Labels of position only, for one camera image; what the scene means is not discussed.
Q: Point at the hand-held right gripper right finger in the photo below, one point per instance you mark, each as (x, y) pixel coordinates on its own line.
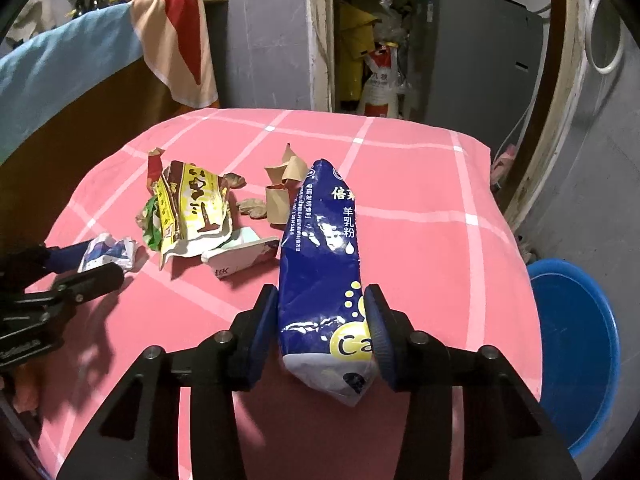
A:
(380, 342)

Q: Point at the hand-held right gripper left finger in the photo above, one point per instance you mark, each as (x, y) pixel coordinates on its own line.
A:
(265, 332)

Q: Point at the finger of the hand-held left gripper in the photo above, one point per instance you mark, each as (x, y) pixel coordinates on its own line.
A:
(95, 280)
(62, 258)

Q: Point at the white blue wrapper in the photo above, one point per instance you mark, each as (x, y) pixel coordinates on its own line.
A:
(110, 252)

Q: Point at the blue milk powder bag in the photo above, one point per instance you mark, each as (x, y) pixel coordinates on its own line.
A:
(320, 260)

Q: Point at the yellow snack wrapper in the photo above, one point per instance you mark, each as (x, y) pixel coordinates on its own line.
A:
(195, 200)

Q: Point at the blue plastic basin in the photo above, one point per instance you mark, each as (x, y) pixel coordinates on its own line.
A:
(575, 350)

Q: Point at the green wrapper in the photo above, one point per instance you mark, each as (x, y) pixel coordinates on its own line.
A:
(149, 220)

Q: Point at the white torn carton piece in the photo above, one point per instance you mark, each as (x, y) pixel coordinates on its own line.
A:
(240, 252)

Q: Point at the brown wooden cabinet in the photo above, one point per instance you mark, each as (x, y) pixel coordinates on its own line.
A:
(75, 160)

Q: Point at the peanut shell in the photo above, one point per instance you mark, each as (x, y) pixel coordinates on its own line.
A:
(234, 181)
(252, 208)

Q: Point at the brown cardboard tube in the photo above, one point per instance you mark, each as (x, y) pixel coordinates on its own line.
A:
(277, 205)

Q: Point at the pink checked blanket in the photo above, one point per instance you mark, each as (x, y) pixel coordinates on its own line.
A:
(425, 210)

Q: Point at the torn brown cardboard piece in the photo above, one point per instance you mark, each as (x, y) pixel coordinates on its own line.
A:
(287, 167)

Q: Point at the light blue cloth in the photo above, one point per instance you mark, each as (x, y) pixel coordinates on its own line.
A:
(60, 70)

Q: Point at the pink cloth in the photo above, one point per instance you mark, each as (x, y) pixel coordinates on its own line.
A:
(505, 162)

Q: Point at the cream red towel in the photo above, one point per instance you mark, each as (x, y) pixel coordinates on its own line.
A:
(175, 45)

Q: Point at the white gas cylinder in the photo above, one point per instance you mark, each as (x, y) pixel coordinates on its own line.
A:
(380, 90)

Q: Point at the grey metal cabinet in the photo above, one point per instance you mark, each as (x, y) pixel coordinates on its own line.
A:
(475, 60)

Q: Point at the yellow bag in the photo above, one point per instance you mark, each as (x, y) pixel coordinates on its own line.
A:
(352, 45)

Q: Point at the clear plastic bag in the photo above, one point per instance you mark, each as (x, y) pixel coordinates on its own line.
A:
(397, 20)

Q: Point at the white door frame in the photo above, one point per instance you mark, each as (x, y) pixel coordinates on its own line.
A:
(320, 35)

